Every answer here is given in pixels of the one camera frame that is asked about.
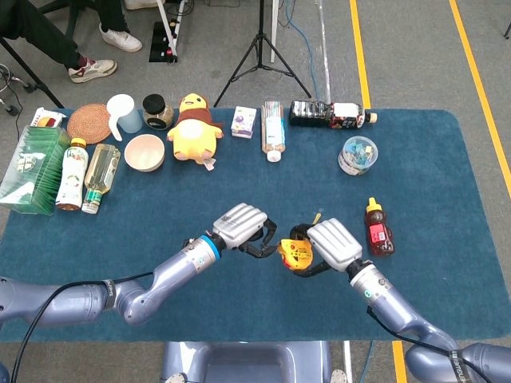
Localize yellow oil bottle green label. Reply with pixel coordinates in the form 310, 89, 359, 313
81, 143, 121, 215

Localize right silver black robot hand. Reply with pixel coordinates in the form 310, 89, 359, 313
289, 217, 364, 278

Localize blue floor cable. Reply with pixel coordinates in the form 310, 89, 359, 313
278, 0, 320, 101

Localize round woven coaster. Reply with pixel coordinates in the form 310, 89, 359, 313
66, 103, 113, 145

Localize chrome wheeled stool base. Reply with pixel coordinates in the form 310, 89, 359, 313
0, 63, 37, 117

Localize white pale blue pitcher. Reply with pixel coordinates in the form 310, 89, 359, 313
105, 93, 144, 142

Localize white label drink bottle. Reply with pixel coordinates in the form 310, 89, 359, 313
55, 137, 89, 211

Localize white vertical post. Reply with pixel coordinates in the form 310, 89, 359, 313
270, 0, 279, 64

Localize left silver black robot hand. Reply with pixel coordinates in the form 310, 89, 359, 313
205, 202, 280, 259

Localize black power strip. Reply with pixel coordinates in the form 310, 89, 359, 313
149, 21, 179, 64

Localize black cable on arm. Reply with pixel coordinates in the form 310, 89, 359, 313
10, 271, 155, 383
366, 305, 492, 383

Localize dark tea drink bottle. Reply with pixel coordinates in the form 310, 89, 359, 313
288, 99, 378, 131

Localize black slanted rod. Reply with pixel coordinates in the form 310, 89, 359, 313
0, 38, 65, 109

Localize green tea bag box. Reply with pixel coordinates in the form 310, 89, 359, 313
0, 125, 72, 216

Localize glass jar black lid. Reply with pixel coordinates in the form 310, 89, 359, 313
142, 93, 175, 132

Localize blue table mat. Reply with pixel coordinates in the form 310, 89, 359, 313
0, 107, 511, 343

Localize honey squeeze bottle yellow cap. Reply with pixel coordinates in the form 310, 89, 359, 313
363, 196, 395, 259

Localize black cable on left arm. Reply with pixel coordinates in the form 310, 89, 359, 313
10, 271, 155, 383

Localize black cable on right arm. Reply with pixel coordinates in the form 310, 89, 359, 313
366, 305, 492, 383

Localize clear plastic jar of clips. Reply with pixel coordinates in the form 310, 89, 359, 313
338, 136, 379, 176

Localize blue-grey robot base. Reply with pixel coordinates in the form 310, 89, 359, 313
159, 341, 332, 383

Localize seated person dark trousers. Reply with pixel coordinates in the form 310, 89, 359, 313
0, 0, 143, 84

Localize small purple white box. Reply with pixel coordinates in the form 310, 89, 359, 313
230, 105, 258, 140

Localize yellow plush duck toy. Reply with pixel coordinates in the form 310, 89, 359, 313
166, 93, 225, 172

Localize beige bowl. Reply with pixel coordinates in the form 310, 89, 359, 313
124, 134, 166, 173

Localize small red white box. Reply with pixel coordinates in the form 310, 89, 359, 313
30, 107, 67, 128

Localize white metal frame leg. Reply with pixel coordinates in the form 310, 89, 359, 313
154, 0, 188, 61

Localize small yellow toy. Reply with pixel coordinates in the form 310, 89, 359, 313
277, 212, 323, 273

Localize black tripod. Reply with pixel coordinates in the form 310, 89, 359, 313
213, 0, 312, 108

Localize clear bottle white cap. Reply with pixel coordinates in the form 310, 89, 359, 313
260, 101, 287, 164

